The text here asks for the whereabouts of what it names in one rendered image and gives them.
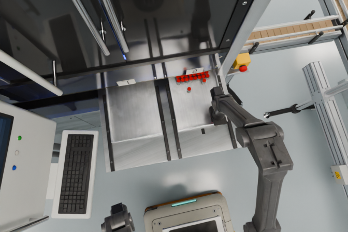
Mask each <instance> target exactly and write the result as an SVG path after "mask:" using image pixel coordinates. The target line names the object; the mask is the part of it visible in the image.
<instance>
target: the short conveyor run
mask: <svg viewBox="0 0 348 232"><path fill-rule="evenodd" d="M314 13H315V10H312V11H311V13H309V14H308V15H307V16H306V17H305V18H304V20H301V21H294V22H288V23H281V24H275V25H269V26H262V27H256V28H254V30H253V31H252V33H251V34H250V36H249V38H248V39H247V41H246V43H245V44H244V46H243V48H242V50H244V49H248V53H249V55H253V54H260V53H266V52H272V51H279V50H285V49H291V48H297V47H303V46H309V45H315V44H322V43H326V42H332V41H334V40H335V39H336V38H338V37H339V36H340V35H341V34H342V33H341V31H340V30H339V29H340V28H342V27H343V25H339V26H338V25H337V23H336V20H335V19H337V18H338V17H339V15H337V16H335V15H333V16H326V17H320V18H314V19H312V15H313V14H314Z"/></svg>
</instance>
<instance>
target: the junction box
mask: <svg viewBox="0 0 348 232"><path fill-rule="evenodd" d="M331 169H332V173H333V176H334V178H335V181H336V183H337V184H342V185H348V168H347V166H346V165H332V166H331Z"/></svg>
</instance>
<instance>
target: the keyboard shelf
mask: <svg viewBox="0 0 348 232"><path fill-rule="evenodd" d="M68 134H93V135H94V140H93V151H92V161H91V171H90V181H89V192H88V202H87V208H86V214H58V209H59V202H60V193H61V185H62V177H63V169H64V162H65V153H66V146H67V137H68ZM98 137H99V131H97V130H63V132H62V140H61V147H60V155H59V163H51V166H50V173H49V180H48V187H47V194H46V199H53V205H52V213H51V217H52V218H53V219H89V218H90V217H91V213H92V202H93V192H94V181H95V170H96V159H97V148H98Z"/></svg>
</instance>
